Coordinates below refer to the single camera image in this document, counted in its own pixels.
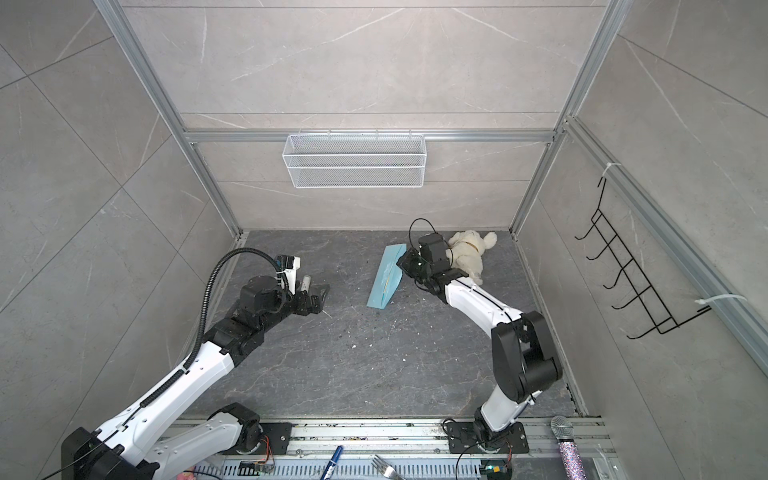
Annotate silver fork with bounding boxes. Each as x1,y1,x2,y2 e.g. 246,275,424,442
372,455,403,480

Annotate light blue envelope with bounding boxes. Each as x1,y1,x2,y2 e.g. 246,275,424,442
367,243,407,309

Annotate glitter pink microphone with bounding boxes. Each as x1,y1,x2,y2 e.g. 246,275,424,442
550,415,588,480

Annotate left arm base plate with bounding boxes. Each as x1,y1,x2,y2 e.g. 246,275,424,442
235,422,293,456

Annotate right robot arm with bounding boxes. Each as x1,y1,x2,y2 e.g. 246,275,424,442
396,231,563,452

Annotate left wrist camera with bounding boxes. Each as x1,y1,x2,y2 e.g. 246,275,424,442
276,254,301,295

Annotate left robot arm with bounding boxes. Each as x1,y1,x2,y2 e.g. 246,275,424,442
51,247,330,479

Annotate white plush teddy bear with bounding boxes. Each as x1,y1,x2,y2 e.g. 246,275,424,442
448,230,498,285

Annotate black wire hook rack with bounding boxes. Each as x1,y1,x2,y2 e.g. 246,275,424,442
574,178,712,340

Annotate blue marker pen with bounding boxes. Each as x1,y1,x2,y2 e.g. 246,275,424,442
320,445,344,480

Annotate white wire mesh basket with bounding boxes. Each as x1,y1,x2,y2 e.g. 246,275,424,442
282,133,428,189

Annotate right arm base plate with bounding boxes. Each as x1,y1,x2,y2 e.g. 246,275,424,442
441,419,530,455

